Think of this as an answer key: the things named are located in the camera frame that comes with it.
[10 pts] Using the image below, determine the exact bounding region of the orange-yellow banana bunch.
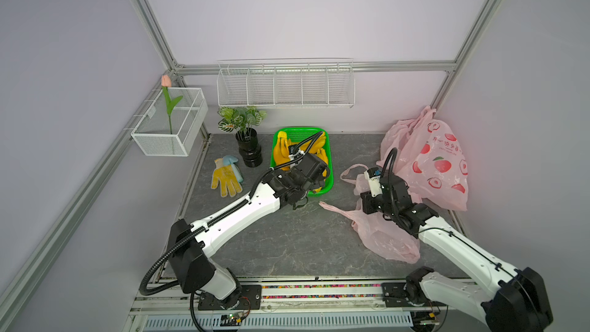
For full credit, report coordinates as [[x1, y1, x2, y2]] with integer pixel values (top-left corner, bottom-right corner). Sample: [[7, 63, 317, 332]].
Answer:
[[273, 131, 293, 166]]

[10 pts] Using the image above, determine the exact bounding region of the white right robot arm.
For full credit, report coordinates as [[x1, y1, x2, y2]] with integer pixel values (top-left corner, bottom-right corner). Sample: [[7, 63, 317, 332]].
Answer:
[[360, 169, 553, 331]]

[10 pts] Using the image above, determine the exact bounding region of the yellow banana bunch in basket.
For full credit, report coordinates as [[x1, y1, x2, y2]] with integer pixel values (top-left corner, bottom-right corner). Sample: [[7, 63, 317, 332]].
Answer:
[[299, 132, 328, 164]]

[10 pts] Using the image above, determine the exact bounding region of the pink peach printed bag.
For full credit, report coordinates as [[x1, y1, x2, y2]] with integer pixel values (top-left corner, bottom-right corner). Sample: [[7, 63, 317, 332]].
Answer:
[[394, 117, 469, 211]]

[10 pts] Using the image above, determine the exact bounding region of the plain pink plastic bag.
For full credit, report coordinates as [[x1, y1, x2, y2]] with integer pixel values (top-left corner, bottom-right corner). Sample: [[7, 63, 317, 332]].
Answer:
[[376, 106, 437, 172]]

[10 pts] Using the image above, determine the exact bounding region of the green plastic basket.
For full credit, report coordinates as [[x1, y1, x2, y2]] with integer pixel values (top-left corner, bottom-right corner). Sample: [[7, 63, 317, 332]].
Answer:
[[270, 127, 334, 197]]

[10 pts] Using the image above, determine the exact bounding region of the black ceramic vase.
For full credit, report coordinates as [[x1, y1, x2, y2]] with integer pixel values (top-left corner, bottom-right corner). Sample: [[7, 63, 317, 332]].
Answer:
[[235, 128, 263, 168]]

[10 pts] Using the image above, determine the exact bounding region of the yellow knitted work glove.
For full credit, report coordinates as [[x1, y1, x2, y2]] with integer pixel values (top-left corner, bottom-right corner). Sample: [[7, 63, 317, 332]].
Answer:
[[210, 158, 243, 198]]

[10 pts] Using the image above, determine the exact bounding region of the green variegated artificial plant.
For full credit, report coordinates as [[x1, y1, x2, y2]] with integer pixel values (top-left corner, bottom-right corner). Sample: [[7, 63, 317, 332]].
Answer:
[[218, 106, 267, 141]]

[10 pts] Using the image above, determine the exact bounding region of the artificial pink tulip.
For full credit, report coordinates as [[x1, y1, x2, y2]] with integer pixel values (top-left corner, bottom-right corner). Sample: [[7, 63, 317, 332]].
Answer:
[[161, 75, 183, 134]]

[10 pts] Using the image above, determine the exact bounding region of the black corrugated cable conduit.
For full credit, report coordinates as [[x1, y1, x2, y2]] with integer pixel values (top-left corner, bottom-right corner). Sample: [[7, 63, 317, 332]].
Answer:
[[139, 131, 326, 297]]

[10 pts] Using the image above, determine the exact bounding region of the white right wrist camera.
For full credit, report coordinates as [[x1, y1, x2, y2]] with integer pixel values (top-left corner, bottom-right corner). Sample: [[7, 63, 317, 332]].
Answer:
[[364, 167, 383, 198]]

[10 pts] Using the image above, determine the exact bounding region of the white wire wall shelf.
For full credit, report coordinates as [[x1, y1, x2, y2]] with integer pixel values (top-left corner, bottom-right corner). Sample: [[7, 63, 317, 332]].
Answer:
[[217, 58, 356, 109]]

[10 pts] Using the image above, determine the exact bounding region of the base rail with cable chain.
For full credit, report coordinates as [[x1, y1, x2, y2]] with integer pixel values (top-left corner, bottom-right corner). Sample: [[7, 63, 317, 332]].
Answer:
[[123, 276, 457, 331]]

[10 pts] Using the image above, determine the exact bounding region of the white wire wall basket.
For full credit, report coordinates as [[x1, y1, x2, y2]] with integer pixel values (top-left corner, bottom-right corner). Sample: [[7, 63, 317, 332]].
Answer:
[[131, 87, 208, 157]]

